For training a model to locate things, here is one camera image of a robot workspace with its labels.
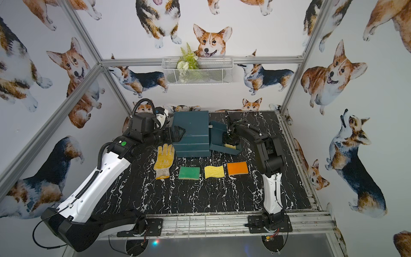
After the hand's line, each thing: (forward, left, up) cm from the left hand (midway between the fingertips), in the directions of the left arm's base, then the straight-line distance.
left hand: (180, 128), depth 72 cm
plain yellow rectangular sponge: (+7, -25, -27) cm, 38 cm away
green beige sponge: (-8, -1, -31) cm, 32 cm away
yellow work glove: (0, +15, -30) cm, 34 cm away
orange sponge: (-6, -29, -31) cm, 43 cm away
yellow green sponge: (-8, -15, -30) cm, 34 cm away
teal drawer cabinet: (+3, -5, -16) cm, 17 cm away
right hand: (+10, -21, -26) cm, 35 cm away
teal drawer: (+13, -17, -20) cm, 29 cm away
